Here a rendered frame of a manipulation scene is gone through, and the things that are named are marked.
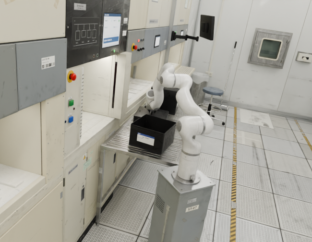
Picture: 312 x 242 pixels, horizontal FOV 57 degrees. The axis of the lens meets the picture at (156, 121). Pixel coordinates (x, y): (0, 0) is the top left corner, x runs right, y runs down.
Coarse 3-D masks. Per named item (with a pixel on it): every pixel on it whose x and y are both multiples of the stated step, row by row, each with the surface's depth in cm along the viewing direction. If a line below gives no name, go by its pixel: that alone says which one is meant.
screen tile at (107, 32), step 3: (105, 18) 179; (108, 18) 184; (111, 18) 188; (105, 21) 180; (108, 21) 185; (105, 24) 181; (108, 24) 186; (111, 24) 190; (111, 27) 191; (105, 30) 183; (108, 30) 188; (111, 30) 192; (105, 33) 184; (108, 33) 189; (111, 33) 193
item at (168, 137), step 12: (144, 120) 237; (156, 120) 234; (132, 132) 214; (144, 132) 210; (156, 132) 206; (168, 132) 213; (132, 144) 217; (144, 144) 213; (156, 144) 209; (168, 144) 222
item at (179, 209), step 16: (160, 176) 190; (160, 192) 191; (176, 192) 175; (192, 192) 176; (208, 192) 184; (160, 208) 193; (176, 208) 176; (192, 208) 182; (160, 224) 195; (176, 224) 180; (192, 224) 189; (160, 240) 197; (176, 240) 187; (192, 240) 196
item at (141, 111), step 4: (140, 108) 270; (144, 108) 272; (136, 112) 258; (140, 112) 259; (144, 112) 260; (148, 112) 262; (152, 112) 257; (156, 112) 264; (160, 112) 266; (164, 112) 268; (168, 112) 272; (136, 116) 250; (140, 116) 250; (156, 116) 255; (160, 116) 256; (164, 116) 258
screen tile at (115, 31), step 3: (114, 18) 193; (117, 18) 197; (114, 21) 194; (117, 21) 198; (114, 24) 195; (117, 24) 200; (114, 30) 197; (117, 30) 202; (114, 33) 198; (117, 33) 203
